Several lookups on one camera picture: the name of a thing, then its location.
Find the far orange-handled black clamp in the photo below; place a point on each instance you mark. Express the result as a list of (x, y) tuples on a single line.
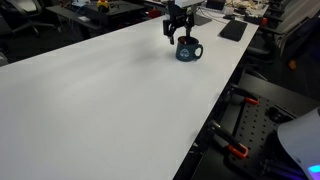
[(248, 96)]

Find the near orange-handled black clamp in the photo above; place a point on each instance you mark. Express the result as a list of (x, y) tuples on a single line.
[(234, 146)]

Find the black office chair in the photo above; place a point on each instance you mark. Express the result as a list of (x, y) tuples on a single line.
[(268, 43), (25, 10)]

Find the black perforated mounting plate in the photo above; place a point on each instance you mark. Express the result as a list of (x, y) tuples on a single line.
[(256, 129)]

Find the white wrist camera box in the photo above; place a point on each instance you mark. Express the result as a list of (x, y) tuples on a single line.
[(186, 3)]

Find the black side desk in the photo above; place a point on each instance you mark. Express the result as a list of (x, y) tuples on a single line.
[(91, 17)]

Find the black office chair left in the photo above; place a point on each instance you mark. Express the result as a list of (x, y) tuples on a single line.
[(25, 10)]

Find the orange-handled black clamp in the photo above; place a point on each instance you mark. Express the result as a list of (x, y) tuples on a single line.
[(234, 146), (248, 96)]

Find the black office chair right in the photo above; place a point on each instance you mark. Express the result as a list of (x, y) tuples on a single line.
[(268, 43)]

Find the yellow red toy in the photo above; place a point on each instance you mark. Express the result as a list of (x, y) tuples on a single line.
[(103, 5)]

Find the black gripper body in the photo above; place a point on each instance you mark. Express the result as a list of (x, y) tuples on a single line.
[(179, 17)]

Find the dark blue ceramic mug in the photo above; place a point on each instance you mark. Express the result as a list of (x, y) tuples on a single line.
[(188, 49)]

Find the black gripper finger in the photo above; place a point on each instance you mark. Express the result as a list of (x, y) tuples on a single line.
[(189, 31), (168, 30)]

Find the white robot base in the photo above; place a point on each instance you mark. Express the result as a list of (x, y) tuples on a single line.
[(300, 138)]

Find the black keyboard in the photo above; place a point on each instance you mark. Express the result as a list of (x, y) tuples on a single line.
[(233, 30)]

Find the grey monitor stand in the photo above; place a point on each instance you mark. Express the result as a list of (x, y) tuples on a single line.
[(198, 19)]

